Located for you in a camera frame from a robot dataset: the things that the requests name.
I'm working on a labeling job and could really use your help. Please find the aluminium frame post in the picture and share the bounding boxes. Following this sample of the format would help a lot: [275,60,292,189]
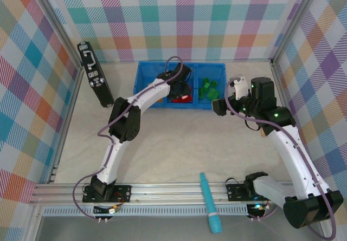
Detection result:
[31,0,85,70]
[269,0,326,64]

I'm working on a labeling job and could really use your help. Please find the blue three-compartment plastic bin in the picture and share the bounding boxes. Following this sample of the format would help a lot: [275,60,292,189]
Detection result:
[132,61,227,111]

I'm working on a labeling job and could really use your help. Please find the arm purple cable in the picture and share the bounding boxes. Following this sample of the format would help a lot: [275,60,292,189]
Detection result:
[224,77,338,239]
[73,56,185,220]

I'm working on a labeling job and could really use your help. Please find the long green lego brick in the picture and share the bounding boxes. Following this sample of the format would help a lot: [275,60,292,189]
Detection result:
[206,88,221,101]

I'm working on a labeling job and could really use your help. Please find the aluminium frame side rail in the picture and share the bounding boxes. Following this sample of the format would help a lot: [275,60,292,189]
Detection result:
[47,63,85,185]
[270,59,312,181]

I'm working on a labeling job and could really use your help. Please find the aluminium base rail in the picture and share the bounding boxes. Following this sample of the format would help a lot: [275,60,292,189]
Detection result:
[29,180,299,206]

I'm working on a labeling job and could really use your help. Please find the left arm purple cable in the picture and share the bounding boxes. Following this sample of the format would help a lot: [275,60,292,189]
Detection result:
[73,56,185,220]

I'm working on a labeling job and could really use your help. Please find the teal marker pen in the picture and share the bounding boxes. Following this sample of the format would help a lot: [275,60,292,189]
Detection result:
[200,172,223,235]

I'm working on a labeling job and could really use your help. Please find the wiring with yellow connector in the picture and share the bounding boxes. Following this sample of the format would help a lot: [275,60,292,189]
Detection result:
[93,203,123,224]
[247,201,273,223]

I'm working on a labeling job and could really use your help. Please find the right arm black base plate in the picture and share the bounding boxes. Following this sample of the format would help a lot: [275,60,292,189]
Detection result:
[226,180,247,203]

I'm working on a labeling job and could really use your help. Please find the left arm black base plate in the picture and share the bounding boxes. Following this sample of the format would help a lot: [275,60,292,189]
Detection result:
[82,184,133,204]

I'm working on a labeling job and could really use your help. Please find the grey slotted cable duct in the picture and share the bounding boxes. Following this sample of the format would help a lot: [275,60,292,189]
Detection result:
[43,207,250,217]

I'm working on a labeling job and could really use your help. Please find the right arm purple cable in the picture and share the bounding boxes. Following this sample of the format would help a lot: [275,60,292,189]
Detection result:
[224,77,338,239]

